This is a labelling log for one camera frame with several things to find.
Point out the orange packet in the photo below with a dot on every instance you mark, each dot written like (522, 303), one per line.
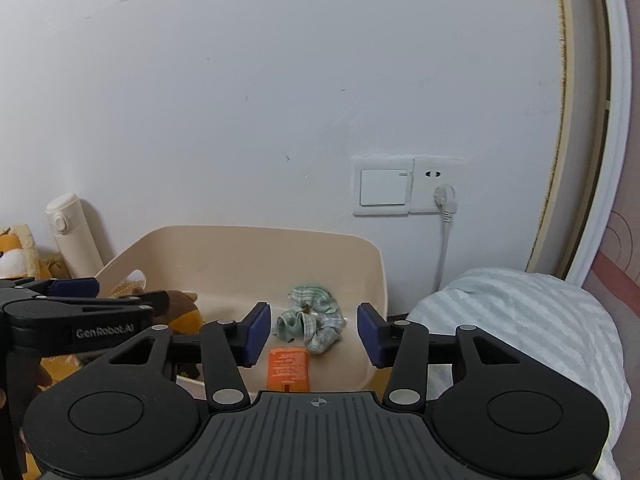
(287, 367)

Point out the white wall socket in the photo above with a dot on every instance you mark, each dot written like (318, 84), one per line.
(427, 174)

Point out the brown plush toy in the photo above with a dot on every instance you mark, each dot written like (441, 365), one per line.
(182, 312)

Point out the white door frame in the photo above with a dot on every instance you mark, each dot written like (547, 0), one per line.
(607, 110)

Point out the white thermos bottle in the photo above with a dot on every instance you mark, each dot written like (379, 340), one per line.
(75, 240)

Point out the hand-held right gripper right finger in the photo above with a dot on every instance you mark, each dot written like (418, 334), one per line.
(369, 334)

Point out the beige plush toy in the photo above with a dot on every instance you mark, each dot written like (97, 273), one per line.
(51, 267)

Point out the orange white plush toy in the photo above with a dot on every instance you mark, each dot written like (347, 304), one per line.
(12, 256)

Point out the striped light blue blanket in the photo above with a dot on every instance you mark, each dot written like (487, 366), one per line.
(525, 310)

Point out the green plaid cloth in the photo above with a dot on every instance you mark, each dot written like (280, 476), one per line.
(305, 325)

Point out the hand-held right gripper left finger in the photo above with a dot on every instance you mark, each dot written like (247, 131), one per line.
(257, 334)

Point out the white light switch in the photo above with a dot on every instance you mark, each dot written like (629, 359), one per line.
(382, 187)

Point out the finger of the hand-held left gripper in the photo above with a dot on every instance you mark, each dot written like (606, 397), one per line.
(75, 288)
(155, 301)

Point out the beige plastic container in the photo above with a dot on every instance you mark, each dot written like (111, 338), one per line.
(240, 260)

